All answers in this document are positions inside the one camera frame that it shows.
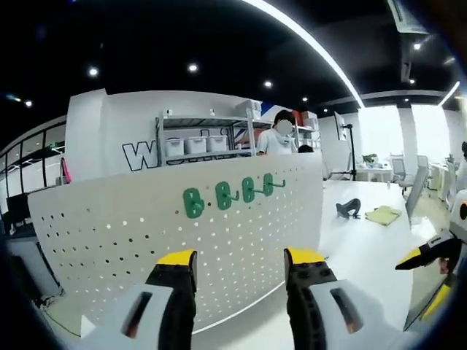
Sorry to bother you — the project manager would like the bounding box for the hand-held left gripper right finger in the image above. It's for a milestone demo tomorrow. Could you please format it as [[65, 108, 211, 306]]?
[[283, 246, 395, 350]]

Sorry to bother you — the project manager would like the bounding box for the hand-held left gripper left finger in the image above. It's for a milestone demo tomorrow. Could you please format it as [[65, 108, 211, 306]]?
[[78, 249, 198, 350]]

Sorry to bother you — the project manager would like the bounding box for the white perforated mounting plate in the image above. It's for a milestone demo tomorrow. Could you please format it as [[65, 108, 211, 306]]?
[[28, 155, 325, 335]]

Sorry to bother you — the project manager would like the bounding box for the green hook assembly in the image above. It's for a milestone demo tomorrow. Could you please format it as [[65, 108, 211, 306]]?
[[262, 173, 287, 197], [215, 182, 240, 211], [182, 187, 205, 219], [241, 177, 273, 203]]

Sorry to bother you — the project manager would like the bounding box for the yellow-green cloth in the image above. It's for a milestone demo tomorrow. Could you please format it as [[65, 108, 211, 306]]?
[[364, 205, 402, 227]]

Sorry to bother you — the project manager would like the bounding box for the black curved headset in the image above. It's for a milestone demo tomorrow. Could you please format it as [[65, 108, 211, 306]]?
[[335, 198, 362, 219]]

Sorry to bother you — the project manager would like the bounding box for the black tripod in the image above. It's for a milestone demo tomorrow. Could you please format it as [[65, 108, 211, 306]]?
[[341, 123, 358, 182]]

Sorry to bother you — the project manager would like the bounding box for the black computer monitor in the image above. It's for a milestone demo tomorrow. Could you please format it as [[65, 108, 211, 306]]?
[[5, 192, 36, 234]]

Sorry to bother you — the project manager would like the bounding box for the white storage bin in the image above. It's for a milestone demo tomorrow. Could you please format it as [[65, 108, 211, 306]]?
[[164, 136, 187, 156], [207, 134, 228, 152], [185, 135, 207, 154]]

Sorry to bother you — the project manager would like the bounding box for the ceiling air conditioner unit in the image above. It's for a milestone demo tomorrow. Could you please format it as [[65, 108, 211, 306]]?
[[386, 0, 431, 36]]

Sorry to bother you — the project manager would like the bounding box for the grey metal shelf rack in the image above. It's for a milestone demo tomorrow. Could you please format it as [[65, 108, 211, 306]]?
[[155, 107, 263, 165]]

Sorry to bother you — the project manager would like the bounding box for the long ceiling light strip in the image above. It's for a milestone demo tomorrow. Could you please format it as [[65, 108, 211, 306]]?
[[240, 0, 362, 109]]

